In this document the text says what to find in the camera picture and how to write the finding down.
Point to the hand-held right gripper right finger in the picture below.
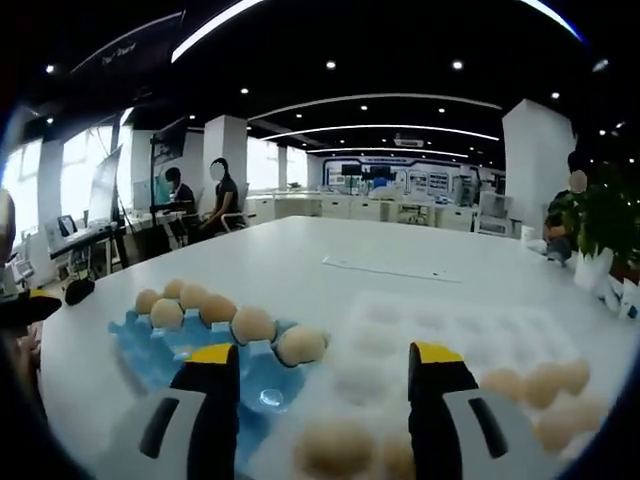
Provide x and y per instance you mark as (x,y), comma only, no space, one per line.
(450,430)

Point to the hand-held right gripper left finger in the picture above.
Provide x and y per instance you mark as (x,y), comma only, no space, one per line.
(195,430)

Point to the blue egg tray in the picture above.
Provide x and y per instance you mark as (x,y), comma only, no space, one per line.
(145,345)

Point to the smooth brown egg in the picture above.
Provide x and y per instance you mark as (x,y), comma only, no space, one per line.
(194,296)
(173,288)
(253,325)
(146,301)
(166,313)
(217,308)
(300,345)

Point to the white foam egg holder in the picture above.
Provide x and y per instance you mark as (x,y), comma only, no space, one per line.
(450,320)

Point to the black cloth pouch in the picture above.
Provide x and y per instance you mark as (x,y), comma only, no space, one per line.
(80,291)

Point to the black desk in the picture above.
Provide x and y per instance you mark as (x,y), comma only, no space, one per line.
(80,239)

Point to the person's own upper body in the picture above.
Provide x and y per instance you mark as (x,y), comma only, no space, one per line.
(12,400)

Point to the large curved monitor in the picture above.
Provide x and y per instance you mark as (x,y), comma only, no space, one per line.
(105,185)

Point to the white table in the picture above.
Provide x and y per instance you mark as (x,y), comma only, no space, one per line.
(300,250)

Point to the white crumpled paper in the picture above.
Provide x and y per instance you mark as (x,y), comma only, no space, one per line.
(611,295)

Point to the grey bag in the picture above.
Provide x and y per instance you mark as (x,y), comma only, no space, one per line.
(559,250)

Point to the black screen on stand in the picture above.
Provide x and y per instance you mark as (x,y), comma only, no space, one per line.
(170,142)

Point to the white mesh office chair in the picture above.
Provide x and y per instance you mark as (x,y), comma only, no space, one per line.
(495,215)

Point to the white blue paper cup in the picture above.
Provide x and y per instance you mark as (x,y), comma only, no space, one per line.
(631,305)

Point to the row of white cabinets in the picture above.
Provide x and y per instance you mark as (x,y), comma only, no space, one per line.
(350,207)

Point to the green leafy plant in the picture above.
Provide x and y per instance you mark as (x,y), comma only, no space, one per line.
(610,215)

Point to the black hanging display panel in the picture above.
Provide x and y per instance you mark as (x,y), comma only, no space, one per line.
(125,55)

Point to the ceiling air conditioner vent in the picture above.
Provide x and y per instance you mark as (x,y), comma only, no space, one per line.
(409,141)

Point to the long curved ceiling light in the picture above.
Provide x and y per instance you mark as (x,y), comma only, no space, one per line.
(190,46)

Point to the group of round ceiling spotlights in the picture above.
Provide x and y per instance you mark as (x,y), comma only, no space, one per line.
(457,64)

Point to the blue lit display wall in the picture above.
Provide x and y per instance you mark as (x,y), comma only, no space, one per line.
(435,177)

